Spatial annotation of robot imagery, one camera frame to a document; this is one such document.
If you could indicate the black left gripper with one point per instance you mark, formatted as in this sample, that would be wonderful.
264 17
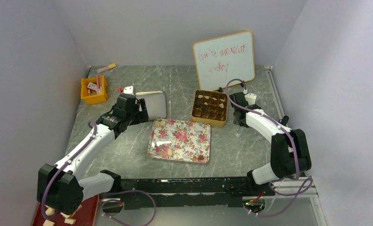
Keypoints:
142 115

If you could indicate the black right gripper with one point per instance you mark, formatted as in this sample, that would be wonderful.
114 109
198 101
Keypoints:
239 117

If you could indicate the floral rectangular tray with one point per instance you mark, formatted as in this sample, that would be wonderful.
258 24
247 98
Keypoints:
187 140

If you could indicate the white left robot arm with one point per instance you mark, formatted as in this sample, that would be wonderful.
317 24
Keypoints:
62 186

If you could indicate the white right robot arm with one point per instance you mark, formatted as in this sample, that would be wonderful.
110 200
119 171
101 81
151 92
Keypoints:
289 152

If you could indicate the gold chocolate tin box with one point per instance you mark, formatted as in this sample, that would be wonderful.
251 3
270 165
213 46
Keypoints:
210 107

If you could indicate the silver tin lid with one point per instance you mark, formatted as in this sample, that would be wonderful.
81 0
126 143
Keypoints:
156 104

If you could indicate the yellow plastic bin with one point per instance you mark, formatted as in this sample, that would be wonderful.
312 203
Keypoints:
94 90

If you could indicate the whiteboard with red writing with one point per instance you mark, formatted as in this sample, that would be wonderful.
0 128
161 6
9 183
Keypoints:
222 59

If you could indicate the pink yellow marker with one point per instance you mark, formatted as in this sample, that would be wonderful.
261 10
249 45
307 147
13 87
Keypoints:
103 69

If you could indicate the red lacquer tray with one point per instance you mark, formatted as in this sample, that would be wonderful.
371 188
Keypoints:
85 216

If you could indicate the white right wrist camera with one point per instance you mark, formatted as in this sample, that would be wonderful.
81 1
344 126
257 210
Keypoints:
251 98

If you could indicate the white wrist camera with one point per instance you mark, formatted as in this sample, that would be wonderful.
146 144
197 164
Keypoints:
251 98
129 90

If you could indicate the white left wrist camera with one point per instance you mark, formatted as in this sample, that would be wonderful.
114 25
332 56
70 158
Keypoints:
129 90

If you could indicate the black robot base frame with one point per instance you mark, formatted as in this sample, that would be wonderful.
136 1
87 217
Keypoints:
179 192

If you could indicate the aluminium rail frame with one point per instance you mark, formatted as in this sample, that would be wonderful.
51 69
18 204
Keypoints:
288 96

